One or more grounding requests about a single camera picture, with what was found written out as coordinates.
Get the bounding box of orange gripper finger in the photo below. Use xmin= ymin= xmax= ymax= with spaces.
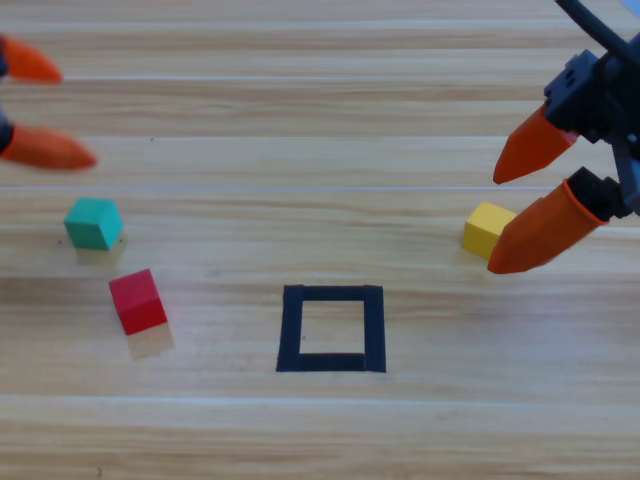
xmin=0 ymin=33 xmax=64 ymax=84
xmin=487 ymin=167 xmax=634 ymax=275
xmin=0 ymin=107 xmax=98 ymax=172

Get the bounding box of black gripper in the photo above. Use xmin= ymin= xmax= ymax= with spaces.
xmin=492 ymin=42 xmax=640 ymax=216

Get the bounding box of yellow cube block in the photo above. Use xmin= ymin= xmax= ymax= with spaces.
xmin=462 ymin=201 xmax=517 ymax=261

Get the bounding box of green cube block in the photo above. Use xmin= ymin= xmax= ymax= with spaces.
xmin=63 ymin=197 xmax=124 ymax=252

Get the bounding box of red cube block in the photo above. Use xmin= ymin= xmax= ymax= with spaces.
xmin=108 ymin=268 xmax=169 ymax=336

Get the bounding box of black tape square outline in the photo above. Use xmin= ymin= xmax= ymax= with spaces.
xmin=275 ymin=284 xmax=387 ymax=374

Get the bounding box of thick black cable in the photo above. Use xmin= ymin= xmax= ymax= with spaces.
xmin=554 ymin=0 xmax=640 ymax=64

